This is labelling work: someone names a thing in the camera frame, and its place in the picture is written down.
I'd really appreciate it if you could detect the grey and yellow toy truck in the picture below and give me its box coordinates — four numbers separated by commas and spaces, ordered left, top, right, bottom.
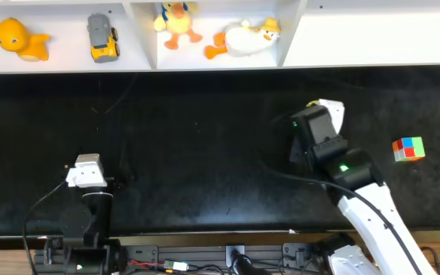
86, 13, 121, 64

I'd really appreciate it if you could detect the many-coloured puzzle cube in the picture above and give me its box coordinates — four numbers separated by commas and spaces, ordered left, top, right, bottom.
391, 136, 426, 163

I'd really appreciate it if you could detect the orange toy figure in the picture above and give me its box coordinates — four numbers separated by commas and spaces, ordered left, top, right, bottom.
0, 17, 50, 63

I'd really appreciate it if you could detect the white plush duck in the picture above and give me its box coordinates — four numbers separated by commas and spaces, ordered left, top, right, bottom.
203, 17, 282, 60

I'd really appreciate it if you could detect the yellow plush duck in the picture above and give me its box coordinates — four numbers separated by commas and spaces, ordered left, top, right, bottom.
153, 2, 204, 50

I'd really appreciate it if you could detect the white shelf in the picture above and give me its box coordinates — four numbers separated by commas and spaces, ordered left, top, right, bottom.
0, 0, 440, 75

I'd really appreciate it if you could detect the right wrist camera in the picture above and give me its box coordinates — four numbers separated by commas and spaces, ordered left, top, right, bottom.
317, 98, 346, 134

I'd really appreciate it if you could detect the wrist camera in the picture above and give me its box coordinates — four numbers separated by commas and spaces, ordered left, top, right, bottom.
317, 98, 346, 134
65, 153, 108, 189

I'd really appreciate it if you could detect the mounting rail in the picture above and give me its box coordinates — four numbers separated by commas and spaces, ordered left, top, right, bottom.
122, 242, 330, 275

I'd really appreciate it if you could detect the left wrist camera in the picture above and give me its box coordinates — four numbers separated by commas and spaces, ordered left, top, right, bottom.
65, 153, 108, 189

